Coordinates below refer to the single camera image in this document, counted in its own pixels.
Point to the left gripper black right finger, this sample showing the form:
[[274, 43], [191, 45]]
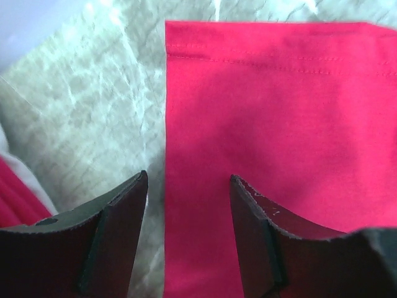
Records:
[[281, 254]]

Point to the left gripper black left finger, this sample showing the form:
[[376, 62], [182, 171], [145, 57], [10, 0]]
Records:
[[88, 251]]

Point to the magenta t shirt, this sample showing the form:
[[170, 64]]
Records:
[[305, 112]]

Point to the folded red t shirt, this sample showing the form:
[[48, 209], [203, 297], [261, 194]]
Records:
[[19, 205]]

